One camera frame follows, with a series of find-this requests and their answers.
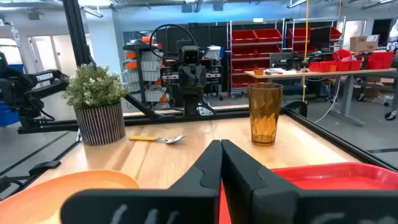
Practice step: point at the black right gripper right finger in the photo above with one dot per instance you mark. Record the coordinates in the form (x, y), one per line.
(264, 199)

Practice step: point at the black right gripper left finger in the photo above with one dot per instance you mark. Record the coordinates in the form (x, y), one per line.
(186, 202)

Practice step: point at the amber faceted plastic cup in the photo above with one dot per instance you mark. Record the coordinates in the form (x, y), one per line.
(264, 118)

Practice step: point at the orange plastic plate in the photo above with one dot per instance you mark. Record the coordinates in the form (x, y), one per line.
(46, 199)

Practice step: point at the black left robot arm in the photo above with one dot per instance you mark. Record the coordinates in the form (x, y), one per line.
(190, 104)

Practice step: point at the red plastic tray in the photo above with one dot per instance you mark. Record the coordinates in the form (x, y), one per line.
(342, 177)

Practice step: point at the black rack with white spools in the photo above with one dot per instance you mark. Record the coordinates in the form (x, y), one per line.
(149, 67)

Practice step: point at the metal rack with red bins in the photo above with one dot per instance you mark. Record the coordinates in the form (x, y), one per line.
(298, 34)
(248, 35)

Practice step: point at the green plant in striped pot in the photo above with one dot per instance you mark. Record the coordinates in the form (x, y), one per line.
(96, 105)

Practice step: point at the wooden top desk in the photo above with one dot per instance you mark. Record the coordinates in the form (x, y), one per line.
(326, 73)

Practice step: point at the red plastic bin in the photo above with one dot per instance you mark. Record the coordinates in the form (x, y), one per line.
(381, 60)
(339, 66)

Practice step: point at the brown cardboard box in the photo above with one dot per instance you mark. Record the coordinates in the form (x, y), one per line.
(362, 43)

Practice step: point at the blue plastic bin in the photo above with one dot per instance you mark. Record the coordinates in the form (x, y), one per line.
(7, 118)

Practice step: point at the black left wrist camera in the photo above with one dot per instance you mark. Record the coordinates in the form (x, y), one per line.
(190, 56)

